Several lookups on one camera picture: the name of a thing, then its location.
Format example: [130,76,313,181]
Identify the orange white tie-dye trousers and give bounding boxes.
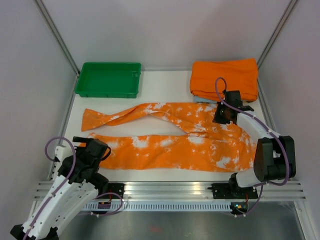
[81,102,256,173]

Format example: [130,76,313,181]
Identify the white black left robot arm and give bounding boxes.
[10,136,111,240]

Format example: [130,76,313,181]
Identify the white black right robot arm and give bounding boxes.
[211,90,297,199]

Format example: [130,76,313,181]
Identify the folded plain orange trousers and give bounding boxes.
[189,58,258,102]

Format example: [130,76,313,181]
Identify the folded light blue cloth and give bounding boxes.
[193,96,214,103]

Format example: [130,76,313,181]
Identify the green plastic tray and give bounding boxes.
[75,62,142,99]

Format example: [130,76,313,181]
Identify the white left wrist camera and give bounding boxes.
[54,144,71,163]

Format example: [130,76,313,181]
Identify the white slotted cable duct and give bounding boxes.
[82,200,232,212]

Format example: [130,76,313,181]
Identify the aluminium mounting rail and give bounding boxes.
[34,180,307,201]

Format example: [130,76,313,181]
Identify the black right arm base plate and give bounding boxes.
[208,183,258,200]

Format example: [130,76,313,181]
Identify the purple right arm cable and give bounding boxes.
[214,76,292,187]

